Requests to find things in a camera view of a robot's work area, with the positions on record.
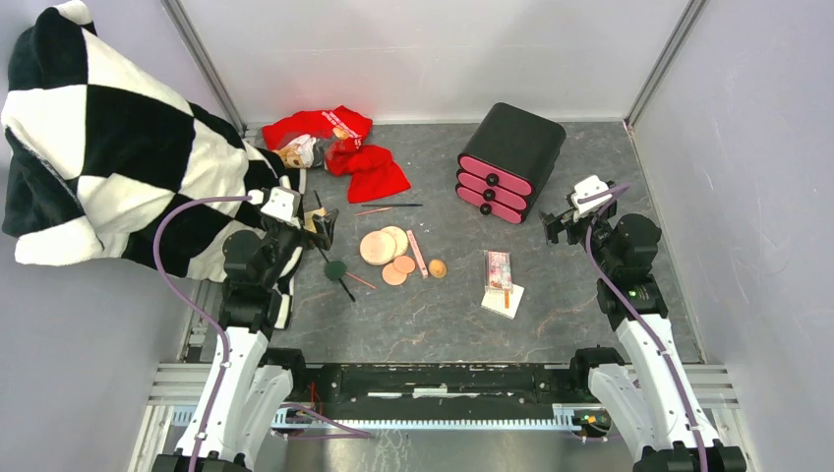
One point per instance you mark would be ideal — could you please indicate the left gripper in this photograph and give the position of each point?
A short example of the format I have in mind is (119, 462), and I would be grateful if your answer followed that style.
(325, 227)

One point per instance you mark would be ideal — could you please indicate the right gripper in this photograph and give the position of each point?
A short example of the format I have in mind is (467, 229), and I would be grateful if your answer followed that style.
(552, 225)

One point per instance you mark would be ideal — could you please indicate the large beige powder puff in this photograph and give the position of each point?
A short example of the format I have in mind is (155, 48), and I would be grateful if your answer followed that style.
(378, 248)

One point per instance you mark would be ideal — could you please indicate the orange round sponge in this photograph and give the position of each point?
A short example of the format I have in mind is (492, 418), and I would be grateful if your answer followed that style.
(404, 264)
(392, 276)

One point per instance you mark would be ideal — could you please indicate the black pink drawer organizer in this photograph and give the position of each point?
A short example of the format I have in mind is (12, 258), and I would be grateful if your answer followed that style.
(507, 162)

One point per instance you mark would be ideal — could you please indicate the small tan beauty sponge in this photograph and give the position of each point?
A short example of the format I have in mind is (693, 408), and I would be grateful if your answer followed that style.
(437, 268)

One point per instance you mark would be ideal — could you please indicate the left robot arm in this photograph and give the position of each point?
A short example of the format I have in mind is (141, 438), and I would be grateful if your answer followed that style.
(247, 380)

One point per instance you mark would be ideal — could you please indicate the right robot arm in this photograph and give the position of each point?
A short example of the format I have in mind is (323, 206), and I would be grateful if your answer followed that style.
(646, 392)

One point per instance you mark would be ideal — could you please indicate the pink makeup package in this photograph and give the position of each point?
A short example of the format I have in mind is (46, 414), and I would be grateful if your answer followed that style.
(498, 271)

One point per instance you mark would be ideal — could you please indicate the yellow small box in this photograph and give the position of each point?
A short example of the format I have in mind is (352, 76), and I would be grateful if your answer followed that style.
(315, 220)

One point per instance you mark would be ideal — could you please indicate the green round mirror brush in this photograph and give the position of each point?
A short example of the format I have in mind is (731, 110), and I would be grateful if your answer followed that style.
(335, 271)

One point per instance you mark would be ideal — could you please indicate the rose pencil near mirror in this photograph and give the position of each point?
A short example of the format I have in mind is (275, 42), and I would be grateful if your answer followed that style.
(361, 280)

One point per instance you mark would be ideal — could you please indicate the pink lip pencil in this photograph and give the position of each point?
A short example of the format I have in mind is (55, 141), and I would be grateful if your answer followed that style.
(373, 210)

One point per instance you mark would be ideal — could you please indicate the small plush doll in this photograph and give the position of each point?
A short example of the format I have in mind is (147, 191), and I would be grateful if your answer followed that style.
(303, 152)

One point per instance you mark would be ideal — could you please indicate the red cloth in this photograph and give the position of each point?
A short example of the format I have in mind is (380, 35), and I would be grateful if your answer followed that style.
(374, 173)

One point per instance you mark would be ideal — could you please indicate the black white checkered blanket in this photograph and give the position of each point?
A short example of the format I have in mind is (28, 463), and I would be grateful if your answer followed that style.
(110, 163)

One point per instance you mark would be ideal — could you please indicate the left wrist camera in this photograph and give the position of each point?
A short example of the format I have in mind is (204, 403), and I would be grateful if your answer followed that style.
(282, 204)

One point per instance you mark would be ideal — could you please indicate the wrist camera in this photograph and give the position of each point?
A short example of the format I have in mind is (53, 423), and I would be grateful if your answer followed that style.
(589, 195)
(282, 204)

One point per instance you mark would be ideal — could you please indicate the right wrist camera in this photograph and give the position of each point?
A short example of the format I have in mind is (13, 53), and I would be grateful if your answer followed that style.
(589, 195)

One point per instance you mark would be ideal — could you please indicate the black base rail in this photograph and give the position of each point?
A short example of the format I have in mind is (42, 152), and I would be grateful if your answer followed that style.
(444, 393)

